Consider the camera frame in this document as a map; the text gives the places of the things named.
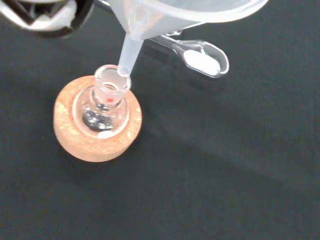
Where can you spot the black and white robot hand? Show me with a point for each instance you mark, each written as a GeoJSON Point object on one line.
{"type": "Point", "coordinates": [50, 22]}

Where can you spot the glass round-bottom flask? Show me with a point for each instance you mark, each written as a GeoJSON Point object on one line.
{"type": "Point", "coordinates": [100, 117]}

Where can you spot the glass weighing funnel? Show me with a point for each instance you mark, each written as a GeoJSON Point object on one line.
{"type": "Point", "coordinates": [202, 62]}

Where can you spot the black cloth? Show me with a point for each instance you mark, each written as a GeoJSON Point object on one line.
{"type": "Point", "coordinates": [212, 162]}

